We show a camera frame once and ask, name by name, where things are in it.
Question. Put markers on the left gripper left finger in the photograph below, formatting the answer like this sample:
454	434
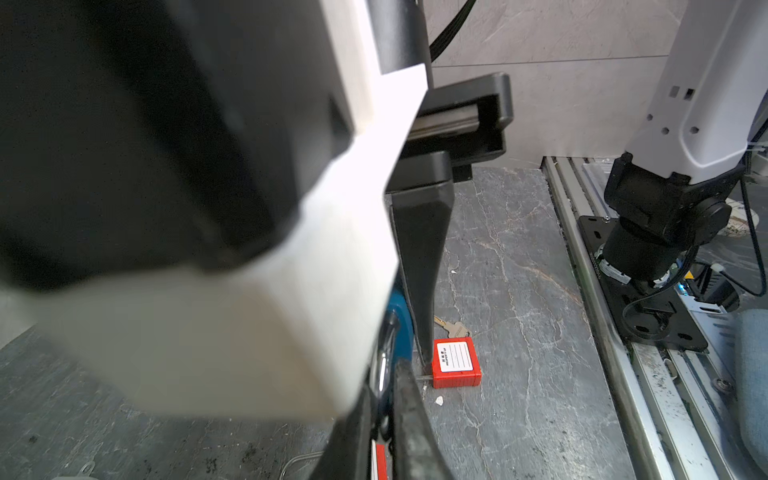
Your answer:
348	452

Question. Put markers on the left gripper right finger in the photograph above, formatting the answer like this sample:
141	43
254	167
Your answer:
416	454

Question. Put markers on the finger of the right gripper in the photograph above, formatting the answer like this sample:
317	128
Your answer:
420	218

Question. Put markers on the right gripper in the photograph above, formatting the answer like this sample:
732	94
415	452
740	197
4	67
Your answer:
195	195

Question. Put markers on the blue padlock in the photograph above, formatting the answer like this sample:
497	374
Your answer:
395	341

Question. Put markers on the key with ring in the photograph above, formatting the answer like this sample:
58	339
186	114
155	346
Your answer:
453	329

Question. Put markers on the red padlock long shackle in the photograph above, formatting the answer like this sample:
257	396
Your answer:
379	461

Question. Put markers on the blue slipper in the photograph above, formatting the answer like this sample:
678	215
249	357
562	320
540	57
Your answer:
751	382

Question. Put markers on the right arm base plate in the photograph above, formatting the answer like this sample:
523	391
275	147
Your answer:
642	288

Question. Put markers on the aluminium rail front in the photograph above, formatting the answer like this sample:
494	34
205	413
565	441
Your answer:
675	363

